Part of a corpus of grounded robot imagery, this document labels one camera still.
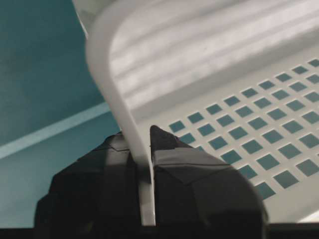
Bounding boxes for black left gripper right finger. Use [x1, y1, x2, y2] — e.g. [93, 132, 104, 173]
[150, 125, 268, 239]

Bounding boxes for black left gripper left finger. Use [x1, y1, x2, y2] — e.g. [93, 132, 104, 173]
[34, 132, 141, 239]

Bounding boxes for white perforated plastic basket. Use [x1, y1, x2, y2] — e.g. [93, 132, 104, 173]
[73, 0, 319, 225]

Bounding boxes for light blue tape strip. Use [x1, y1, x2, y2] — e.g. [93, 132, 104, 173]
[0, 103, 110, 159]

